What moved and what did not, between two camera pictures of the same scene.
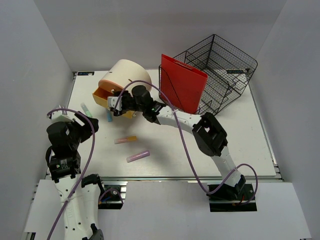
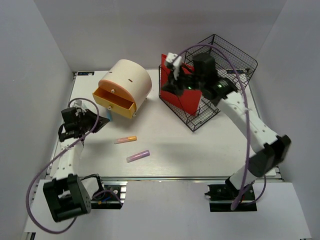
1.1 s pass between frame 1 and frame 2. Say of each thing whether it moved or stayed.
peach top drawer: stayed
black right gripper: moved
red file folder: stayed
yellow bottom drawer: stayed
